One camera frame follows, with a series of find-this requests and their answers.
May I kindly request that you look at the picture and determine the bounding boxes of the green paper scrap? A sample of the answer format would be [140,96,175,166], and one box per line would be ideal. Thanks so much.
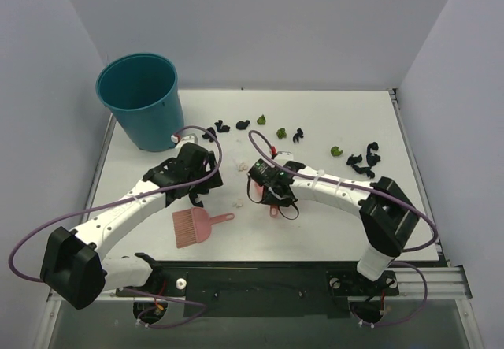
[276,128,287,139]
[257,115,266,125]
[330,146,343,157]

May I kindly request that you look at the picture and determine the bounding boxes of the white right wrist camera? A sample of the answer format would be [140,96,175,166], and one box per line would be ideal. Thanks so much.
[272,150,294,164]

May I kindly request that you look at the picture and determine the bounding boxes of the white paper scrap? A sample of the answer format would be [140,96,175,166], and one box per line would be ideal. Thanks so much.
[233,199,243,208]
[236,162,249,172]

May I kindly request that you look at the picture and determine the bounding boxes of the pink hand brush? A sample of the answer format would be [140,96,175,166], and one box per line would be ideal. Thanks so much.
[172,207,235,249]

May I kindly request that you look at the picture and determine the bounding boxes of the pink plastic dustpan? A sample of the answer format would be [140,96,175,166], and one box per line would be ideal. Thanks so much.
[254,182,280,218]

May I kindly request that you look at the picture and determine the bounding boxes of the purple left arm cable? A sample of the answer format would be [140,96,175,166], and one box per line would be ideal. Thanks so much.
[9,126,224,329]

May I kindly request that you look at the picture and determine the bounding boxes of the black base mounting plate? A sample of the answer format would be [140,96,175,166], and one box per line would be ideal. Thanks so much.
[120,261,398,318]

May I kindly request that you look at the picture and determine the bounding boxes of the aluminium table frame rail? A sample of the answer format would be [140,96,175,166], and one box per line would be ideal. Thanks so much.
[387,88,473,300]

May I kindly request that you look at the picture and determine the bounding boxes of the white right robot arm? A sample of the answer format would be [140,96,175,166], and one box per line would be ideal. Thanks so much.
[248,159,419,293]

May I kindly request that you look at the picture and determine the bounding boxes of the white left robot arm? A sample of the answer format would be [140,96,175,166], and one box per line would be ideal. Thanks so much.
[40,142,223,310]

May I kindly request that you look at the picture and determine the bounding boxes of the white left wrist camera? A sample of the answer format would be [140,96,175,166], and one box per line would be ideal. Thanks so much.
[171,134,198,147]

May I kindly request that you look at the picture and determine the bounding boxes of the teal plastic bucket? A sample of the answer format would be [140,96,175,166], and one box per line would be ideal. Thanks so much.
[95,53,184,152]

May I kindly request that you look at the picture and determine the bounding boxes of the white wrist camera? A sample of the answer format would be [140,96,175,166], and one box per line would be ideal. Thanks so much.
[171,134,198,147]
[272,150,294,164]

